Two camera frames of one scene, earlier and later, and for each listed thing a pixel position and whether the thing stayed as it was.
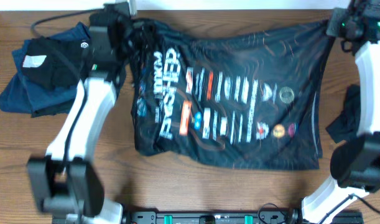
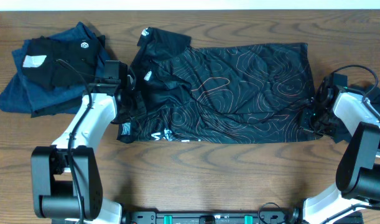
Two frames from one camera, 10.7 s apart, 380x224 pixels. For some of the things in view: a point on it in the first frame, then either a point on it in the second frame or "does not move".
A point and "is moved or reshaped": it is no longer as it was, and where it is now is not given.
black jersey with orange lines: (245, 99) is moved or reshaped
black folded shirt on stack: (56, 63) does not move
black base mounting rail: (231, 217) does not move
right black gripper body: (334, 23) -> (311, 119)
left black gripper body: (127, 35) -> (132, 98)
